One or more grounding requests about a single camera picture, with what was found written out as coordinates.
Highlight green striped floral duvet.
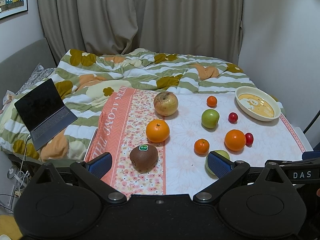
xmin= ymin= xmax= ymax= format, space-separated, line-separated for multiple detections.
xmin=1 ymin=48 xmax=253 ymax=161

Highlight black cable by wall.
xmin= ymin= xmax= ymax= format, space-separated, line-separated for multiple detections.
xmin=302 ymin=109 xmax=320 ymax=134

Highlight pink floral table cloth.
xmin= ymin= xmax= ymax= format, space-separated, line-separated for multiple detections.
xmin=85 ymin=87 xmax=305 ymax=196

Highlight small green apple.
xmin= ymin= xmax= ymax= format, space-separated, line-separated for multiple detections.
xmin=205 ymin=150 xmax=232 ymax=178

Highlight grey sofa backrest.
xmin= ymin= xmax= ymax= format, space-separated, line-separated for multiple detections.
xmin=0 ymin=38 xmax=57 ymax=98

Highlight brown kiwi with sticker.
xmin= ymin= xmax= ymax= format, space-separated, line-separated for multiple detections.
xmin=129 ymin=144 xmax=158 ymax=173

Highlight open dark laptop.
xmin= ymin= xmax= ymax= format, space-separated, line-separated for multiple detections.
xmin=15 ymin=79 xmax=77 ymax=151

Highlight beige curtain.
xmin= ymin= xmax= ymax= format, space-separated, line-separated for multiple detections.
xmin=37 ymin=0 xmax=244 ymax=63

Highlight yellow red apple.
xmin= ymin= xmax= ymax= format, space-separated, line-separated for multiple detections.
xmin=153 ymin=92 xmax=178 ymax=116

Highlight cream oval cartoon dish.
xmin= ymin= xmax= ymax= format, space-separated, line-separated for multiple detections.
xmin=235 ymin=86 xmax=281 ymax=122

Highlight red cherry tomato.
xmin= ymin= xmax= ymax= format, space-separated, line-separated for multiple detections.
xmin=228 ymin=112 xmax=239 ymax=124
xmin=245 ymin=133 xmax=254 ymax=147

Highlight large orange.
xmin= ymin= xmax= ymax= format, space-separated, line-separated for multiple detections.
xmin=224 ymin=129 xmax=246 ymax=152
xmin=146 ymin=119 xmax=170 ymax=143

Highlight large green apple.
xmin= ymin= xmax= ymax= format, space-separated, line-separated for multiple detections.
xmin=201 ymin=109 xmax=220 ymax=129

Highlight white charger cables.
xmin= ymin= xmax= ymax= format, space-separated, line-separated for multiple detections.
xmin=0 ymin=134 xmax=32 ymax=214

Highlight small mandarin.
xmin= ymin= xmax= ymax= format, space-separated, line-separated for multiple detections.
xmin=194 ymin=139 xmax=210 ymax=155
xmin=207 ymin=96 xmax=217 ymax=107

